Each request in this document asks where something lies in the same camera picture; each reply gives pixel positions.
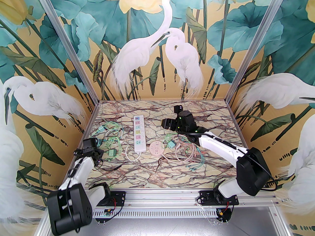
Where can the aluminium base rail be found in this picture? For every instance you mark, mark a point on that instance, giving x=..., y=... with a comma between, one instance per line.
x=160, y=198

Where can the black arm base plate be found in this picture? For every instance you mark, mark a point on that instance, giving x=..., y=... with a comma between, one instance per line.
x=120, y=198
x=233, y=201

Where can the white power strip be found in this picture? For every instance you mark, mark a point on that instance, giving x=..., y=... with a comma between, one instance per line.
x=138, y=134

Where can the aluminium frame post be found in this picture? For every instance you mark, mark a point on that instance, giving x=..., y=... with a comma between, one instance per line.
x=258, y=43
x=75, y=58

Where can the small green circuit board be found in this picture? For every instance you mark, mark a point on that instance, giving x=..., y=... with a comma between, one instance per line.
x=107, y=213

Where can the light green USB charger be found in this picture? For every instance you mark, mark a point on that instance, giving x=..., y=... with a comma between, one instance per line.
x=111, y=153

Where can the slotted metal plate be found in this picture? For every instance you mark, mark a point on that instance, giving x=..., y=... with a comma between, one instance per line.
x=160, y=213

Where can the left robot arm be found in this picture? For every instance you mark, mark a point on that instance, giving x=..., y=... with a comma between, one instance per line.
x=78, y=171

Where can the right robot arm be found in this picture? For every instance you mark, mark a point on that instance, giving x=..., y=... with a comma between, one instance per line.
x=216, y=144

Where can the round pink socket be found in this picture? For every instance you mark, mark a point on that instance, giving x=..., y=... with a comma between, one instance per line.
x=157, y=149

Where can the grey metal tray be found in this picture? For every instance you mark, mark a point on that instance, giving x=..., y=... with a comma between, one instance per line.
x=160, y=227

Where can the small board yellow connector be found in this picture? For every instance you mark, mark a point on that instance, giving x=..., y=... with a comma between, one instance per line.
x=221, y=213

